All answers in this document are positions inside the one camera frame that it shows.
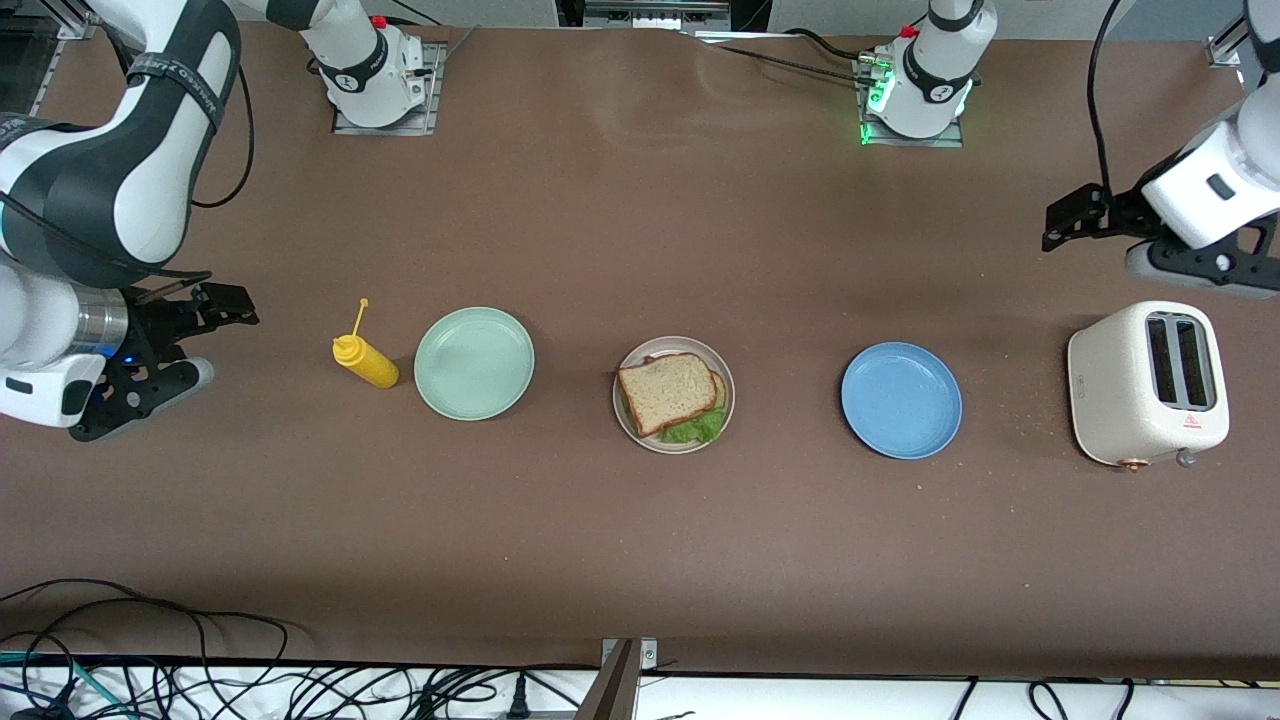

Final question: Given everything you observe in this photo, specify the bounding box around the grey metal rail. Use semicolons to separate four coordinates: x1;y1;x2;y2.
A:
583;0;733;26

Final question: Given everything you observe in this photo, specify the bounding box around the beige plate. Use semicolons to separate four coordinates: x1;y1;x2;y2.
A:
612;336;736;455

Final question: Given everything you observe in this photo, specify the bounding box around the blue plate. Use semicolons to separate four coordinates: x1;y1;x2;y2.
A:
840;342;964;461

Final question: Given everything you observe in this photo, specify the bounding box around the grey metal bar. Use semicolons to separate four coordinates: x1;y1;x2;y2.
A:
572;640;643;720

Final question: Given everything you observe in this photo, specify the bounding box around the teal cable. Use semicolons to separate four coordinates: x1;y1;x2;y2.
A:
0;650;136;719

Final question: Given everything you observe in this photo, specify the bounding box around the black base cable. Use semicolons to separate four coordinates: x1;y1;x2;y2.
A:
690;28;881;86

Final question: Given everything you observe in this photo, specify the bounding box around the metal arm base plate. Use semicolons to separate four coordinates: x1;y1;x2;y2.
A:
853;55;966;149
332;42;446;137

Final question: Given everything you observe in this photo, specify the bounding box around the small aluminium bracket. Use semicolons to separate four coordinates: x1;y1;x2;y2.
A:
600;637;659;673

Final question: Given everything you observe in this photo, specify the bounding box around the mint green plate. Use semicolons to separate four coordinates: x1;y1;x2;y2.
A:
412;306;535;422

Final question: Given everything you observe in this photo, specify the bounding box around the green lettuce leaf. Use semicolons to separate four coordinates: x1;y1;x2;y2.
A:
620;385;729;447

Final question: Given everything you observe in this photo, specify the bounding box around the white toaster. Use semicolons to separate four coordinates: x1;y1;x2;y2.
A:
1066;300;1231;471

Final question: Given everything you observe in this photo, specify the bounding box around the brown bread slice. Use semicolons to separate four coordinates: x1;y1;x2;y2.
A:
617;352;719;438
645;352;728;411

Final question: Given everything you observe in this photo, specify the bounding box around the yellow mustard squeeze bottle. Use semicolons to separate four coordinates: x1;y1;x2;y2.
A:
332;298;401;389

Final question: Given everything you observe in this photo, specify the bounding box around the aluminium frame profile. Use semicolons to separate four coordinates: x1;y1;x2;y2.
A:
1205;0;1280;69
0;0;101;121

